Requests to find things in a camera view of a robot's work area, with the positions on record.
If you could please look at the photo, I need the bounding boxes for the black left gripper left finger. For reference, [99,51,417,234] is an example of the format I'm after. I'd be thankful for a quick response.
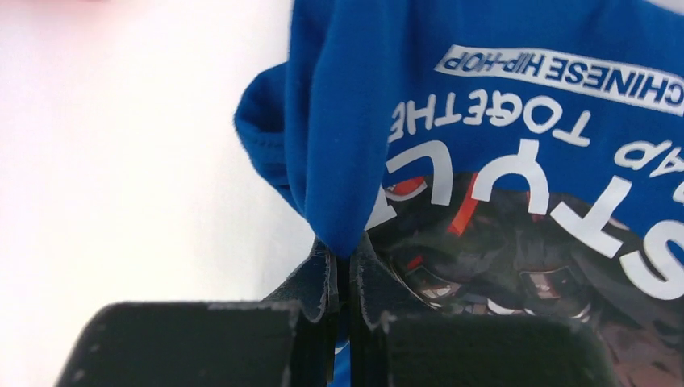
[57,241,340,386]

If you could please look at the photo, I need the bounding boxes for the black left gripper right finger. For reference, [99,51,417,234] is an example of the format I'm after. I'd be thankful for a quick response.
[349,236,618,387]

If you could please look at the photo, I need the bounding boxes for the blue t-shirt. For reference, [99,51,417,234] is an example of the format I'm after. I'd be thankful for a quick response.
[235,1,683,386]

